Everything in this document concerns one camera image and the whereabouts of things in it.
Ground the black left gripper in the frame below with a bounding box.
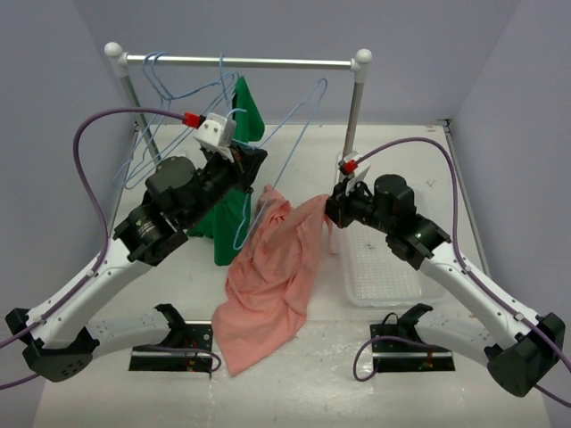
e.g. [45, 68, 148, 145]
[183, 139, 268, 227]

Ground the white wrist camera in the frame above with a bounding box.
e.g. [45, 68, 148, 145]
[337, 151, 370, 188]
[194, 112, 236, 163]

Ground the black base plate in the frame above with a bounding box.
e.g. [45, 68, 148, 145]
[128, 321, 218, 375]
[369, 324, 456, 373]

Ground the blue hanger of pink shirt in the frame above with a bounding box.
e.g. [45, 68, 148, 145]
[231, 77, 330, 251]

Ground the blue hanger of green shirt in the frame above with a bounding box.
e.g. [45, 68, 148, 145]
[219, 53, 240, 117]

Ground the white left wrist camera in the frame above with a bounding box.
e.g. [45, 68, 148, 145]
[194, 112, 236, 163]

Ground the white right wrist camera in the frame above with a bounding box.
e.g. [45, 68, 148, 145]
[337, 151, 370, 188]

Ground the white metal clothes rack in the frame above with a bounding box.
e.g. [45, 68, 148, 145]
[103, 42, 372, 154]

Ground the green t shirt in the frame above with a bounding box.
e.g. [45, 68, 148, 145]
[186, 77, 265, 267]

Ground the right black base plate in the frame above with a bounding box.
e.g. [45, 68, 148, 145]
[369, 324, 456, 373]

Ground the clear plastic tray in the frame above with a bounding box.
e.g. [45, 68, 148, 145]
[335, 221, 448, 308]

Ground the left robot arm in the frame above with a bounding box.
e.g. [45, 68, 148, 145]
[5, 144, 268, 383]

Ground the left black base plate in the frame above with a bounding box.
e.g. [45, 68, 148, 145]
[128, 321, 218, 375]

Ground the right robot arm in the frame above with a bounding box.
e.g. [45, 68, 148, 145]
[326, 175, 566, 397]

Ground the pink t shirt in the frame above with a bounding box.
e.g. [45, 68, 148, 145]
[211, 185, 333, 377]

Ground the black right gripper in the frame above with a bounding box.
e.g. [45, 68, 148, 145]
[317, 175, 393, 235]

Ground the empty blue wire hanger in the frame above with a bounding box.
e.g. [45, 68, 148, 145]
[112, 51, 175, 190]

